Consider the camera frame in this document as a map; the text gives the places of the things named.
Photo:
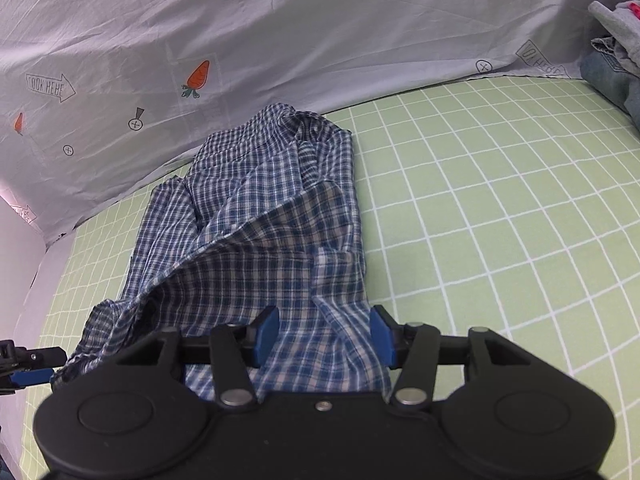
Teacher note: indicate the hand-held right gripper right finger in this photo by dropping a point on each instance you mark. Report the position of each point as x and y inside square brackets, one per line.
[381, 336]

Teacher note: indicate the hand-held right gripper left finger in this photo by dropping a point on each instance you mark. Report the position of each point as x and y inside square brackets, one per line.
[267, 335]

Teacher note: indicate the blue folded jeans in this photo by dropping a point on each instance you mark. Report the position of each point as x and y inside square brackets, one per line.
[607, 77]

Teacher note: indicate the green grid bed sheet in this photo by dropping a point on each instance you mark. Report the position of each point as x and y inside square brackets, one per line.
[500, 210]

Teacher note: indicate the grey folded garment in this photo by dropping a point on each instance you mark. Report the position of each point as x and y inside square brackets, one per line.
[620, 30]

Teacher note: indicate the grey carrot print cloth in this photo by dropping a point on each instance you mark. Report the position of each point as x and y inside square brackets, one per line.
[300, 35]

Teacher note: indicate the blue plaid shirt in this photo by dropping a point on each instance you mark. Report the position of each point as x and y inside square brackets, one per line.
[280, 240]

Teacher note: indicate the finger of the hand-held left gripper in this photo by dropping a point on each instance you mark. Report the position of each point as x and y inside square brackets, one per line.
[46, 356]
[31, 377]

